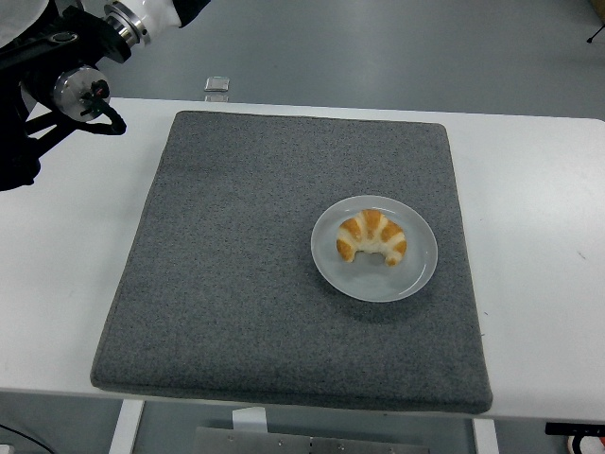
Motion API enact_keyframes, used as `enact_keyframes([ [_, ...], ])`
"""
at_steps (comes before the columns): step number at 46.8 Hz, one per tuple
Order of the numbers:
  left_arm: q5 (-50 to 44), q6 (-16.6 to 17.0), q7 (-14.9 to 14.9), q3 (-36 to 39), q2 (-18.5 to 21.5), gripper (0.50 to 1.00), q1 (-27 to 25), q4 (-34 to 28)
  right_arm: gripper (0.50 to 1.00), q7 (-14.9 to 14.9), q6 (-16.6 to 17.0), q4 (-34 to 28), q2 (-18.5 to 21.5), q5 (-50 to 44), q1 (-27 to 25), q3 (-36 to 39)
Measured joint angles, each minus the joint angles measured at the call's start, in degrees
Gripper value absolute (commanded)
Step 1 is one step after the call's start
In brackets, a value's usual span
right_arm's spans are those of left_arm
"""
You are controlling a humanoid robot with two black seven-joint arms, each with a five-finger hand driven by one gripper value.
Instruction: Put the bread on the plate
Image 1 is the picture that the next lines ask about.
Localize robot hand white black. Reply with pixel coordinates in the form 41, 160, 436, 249
120, 0, 212, 38

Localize croissant bread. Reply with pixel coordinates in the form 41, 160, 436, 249
336, 208, 408, 267

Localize grey round plate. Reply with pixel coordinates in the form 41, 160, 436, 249
310, 194, 440, 304

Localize grey metal plate with screws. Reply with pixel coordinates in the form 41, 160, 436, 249
194, 426, 431, 454

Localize small clear floor box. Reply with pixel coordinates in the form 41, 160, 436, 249
203, 75, 233, 103

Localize grey felt mat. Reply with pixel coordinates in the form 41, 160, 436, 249
89, 110, 493, 416

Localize white table leg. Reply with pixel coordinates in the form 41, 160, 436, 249
108, 399, 146, 454
472, 418, 500, 454

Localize white tag under table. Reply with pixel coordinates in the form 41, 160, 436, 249
231, 407, 269, 434

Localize black bar under table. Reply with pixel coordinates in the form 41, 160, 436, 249
544, 421, 605, 437

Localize black floor cable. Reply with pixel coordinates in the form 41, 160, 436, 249
0, 423, 48, 454

